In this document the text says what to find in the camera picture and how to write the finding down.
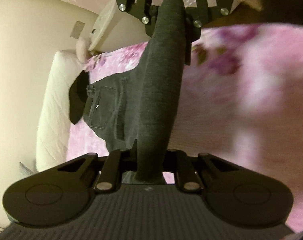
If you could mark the dark grey jeans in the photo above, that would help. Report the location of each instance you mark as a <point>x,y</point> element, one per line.
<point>137,108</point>

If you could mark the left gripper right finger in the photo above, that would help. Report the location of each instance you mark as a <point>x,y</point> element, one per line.
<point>177,162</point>

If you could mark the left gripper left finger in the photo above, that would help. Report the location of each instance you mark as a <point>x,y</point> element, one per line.
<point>117,164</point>

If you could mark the pink plush cushion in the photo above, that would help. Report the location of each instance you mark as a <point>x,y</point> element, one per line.
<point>82,49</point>

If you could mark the black folded cloth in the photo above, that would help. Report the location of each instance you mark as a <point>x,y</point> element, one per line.
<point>78,97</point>

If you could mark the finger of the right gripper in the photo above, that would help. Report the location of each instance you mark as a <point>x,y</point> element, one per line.
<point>147,15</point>
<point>195,18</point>

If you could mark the pink rose blanket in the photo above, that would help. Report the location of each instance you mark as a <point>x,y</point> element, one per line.
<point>242,100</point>

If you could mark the beige socket by bed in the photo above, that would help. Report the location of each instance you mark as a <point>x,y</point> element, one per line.
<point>77,29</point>

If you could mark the grey striped pillow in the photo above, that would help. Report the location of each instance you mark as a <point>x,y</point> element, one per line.
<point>24,171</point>

